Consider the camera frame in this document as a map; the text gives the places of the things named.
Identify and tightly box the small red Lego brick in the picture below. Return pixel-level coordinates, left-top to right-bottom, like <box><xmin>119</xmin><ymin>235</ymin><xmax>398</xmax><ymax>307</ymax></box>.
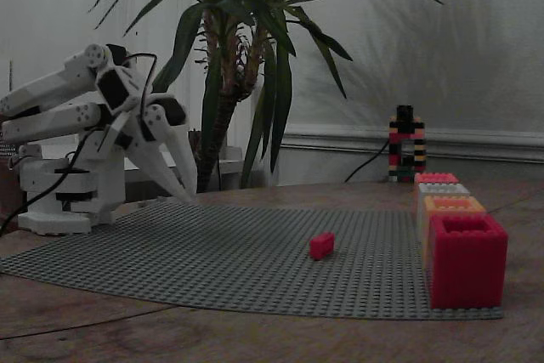
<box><xmin>309</xmin><ymin>231</ymin><xmax>336</xmax><ymax>261</ymax></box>

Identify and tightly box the small dark box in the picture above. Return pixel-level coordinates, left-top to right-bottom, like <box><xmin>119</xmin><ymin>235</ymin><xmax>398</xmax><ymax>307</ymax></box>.
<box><xmin>188</xmin><ymin>128</ymin><xmax>203</xmax><ymax>156</ymax></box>

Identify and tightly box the grey Lego baseplate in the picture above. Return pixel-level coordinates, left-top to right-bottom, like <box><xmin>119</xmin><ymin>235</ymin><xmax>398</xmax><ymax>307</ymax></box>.
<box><xmin>0</xmin><ymin>199</ymin><xmax>506</xmax><ymax>321</ymax></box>

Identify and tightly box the multicoloured Lego tower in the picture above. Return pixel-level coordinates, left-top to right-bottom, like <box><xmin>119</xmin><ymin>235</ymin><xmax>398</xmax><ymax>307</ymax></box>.
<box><xmin>387</xmin><ymin>104</ymin><xmax>428</xmax><ymax>184</ymax></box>

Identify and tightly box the red lego box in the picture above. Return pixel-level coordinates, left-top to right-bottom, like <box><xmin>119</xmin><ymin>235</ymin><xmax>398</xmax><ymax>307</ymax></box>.
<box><xmin>413</xmin><ymin>172</ymin><xmax>461</xmax><ymax>186</ymax></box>
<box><xmin>428</xmin><ymin>214</ymin><xmax>510</xmax><ymax>310</ymax></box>

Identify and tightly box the grey lego box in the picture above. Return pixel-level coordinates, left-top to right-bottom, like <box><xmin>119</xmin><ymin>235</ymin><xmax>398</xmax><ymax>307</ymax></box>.
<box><xmin>416</xmin><ymin>182</ymin><xmax>472</xmax><ymax>246</ymax></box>

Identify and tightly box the orange lego box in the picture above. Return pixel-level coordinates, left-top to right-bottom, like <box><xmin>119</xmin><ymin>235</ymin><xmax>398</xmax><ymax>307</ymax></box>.
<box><xmin>422</xmin><ymin>195</ymin><xmax>487</xmax><ymax>273</ymax></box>

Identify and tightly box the green potted yucca plant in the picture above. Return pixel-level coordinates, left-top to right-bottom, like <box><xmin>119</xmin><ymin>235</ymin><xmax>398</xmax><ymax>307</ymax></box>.
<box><xmin>88</xmin><ymin>0</ymin><xmax>445</xmax><ymax>195</ymax></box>

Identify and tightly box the thin servo cable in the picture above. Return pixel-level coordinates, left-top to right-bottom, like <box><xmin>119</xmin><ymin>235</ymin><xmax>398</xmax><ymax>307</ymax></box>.
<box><xmin>126</xmin><ymin>53</ymin><xmax>159</xmax><ymax>127</ymax></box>

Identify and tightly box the thick black power cable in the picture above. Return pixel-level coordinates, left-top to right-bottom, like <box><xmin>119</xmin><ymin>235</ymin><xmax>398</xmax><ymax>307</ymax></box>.
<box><xmin>0</xmin><ymin>128</ymin><xmax>101</xmax><ymax>237</ymax></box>

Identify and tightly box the thin cable on table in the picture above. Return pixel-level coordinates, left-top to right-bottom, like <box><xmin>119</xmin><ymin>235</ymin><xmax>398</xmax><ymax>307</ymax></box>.
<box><xmin>0</xmin><ymin>301</ymin><xmax>180</xmax><ymax>343</ymax></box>

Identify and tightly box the black cable of tower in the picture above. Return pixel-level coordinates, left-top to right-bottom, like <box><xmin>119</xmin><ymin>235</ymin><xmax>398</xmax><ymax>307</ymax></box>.
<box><xmin>343</xmin><ymin>141</ymin><xmax>391</xmax><ymax>183</ymax></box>

